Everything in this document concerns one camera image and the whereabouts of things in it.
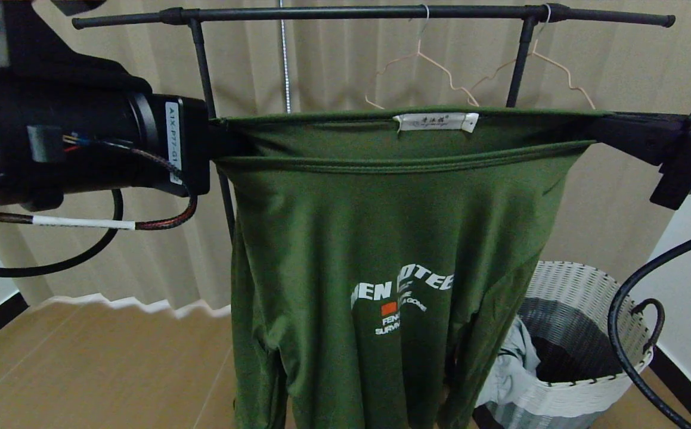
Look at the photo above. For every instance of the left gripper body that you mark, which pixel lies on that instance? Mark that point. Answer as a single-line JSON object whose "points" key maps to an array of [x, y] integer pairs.
{"points": [[83, 131]]}

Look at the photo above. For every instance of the pink clothes hanger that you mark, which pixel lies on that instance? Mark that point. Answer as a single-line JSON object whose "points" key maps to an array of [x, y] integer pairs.
{"points": [[534, 50], [419, 49]]}

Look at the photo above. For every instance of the green printed T-shirt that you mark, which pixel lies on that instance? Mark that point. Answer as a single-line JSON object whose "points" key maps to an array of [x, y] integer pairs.
{"points": [[381, 226]]}

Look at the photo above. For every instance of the white laundry basket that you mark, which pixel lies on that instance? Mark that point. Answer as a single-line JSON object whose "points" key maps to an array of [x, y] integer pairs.
{"points": [[583, 286]]}

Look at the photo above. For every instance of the black clothes rack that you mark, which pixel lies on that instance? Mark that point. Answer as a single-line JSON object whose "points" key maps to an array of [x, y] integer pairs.
{"points": [[345, 13]]}

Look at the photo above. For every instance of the beige curtain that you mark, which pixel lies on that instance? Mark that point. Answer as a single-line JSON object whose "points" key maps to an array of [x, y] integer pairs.
{"points": [[112, 280]]}

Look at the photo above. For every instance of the pale grey shorts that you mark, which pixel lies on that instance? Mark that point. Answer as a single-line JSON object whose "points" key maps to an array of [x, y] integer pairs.
{"points": [[509, 363]]}

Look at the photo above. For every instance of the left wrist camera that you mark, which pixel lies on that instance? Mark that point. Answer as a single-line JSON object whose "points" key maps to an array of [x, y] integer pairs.
{"points": [[35, 47]]}

